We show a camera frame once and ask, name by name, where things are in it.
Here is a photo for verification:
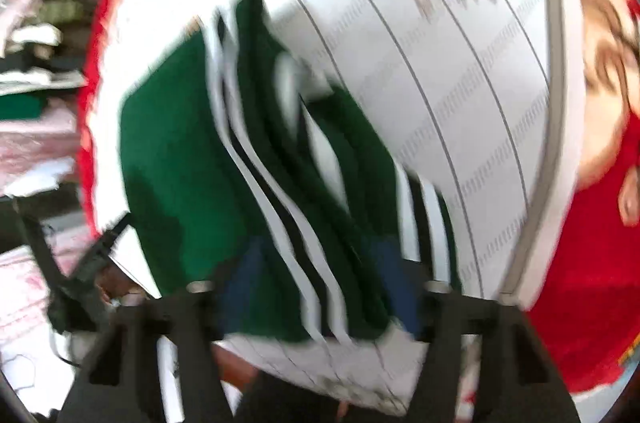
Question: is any green white varsity jacket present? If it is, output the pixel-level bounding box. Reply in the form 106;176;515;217
119;0;461;343

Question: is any stacked folded clothes pile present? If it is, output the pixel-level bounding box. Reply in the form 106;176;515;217
1;0;96;412

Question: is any red floral blanket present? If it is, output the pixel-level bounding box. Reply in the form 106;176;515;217
74;0;640;396

